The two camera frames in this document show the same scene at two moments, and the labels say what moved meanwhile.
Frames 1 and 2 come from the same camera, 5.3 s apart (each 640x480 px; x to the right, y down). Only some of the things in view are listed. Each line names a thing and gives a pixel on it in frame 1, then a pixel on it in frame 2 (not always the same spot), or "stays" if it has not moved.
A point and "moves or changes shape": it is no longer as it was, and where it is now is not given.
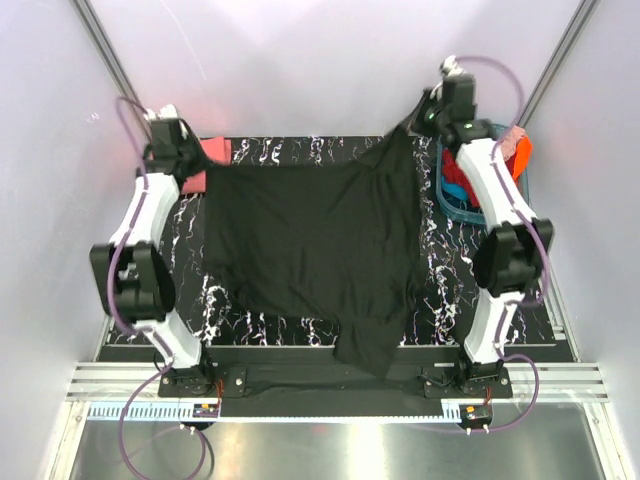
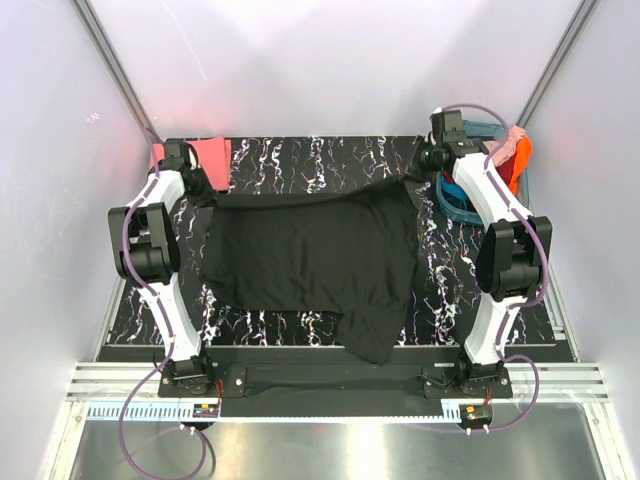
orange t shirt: (522, 157) stays
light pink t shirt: (509, 144) stays
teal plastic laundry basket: (496, 129) stays
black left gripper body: (187, 151) to (200, 194)
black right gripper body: (435, 115) to (426, 155)
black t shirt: (337, 235) moves or changes shape
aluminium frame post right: (584, 9) stays
